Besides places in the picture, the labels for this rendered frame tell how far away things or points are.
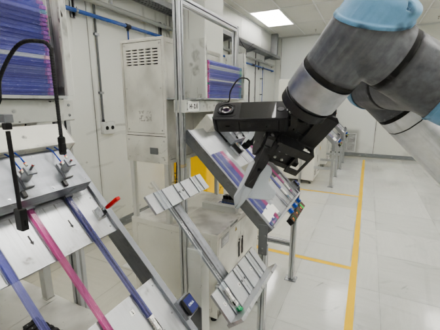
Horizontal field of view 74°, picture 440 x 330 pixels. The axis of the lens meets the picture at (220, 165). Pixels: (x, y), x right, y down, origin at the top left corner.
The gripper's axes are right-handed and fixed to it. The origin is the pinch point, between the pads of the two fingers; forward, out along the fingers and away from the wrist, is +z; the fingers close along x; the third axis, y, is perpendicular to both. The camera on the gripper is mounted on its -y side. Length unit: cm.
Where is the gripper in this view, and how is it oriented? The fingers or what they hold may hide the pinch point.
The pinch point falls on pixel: (236, 174)
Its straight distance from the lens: 55.2
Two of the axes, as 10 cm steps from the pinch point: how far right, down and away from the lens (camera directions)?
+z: -3.7, 5.9, 7.2
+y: 9.2, 3.6, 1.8
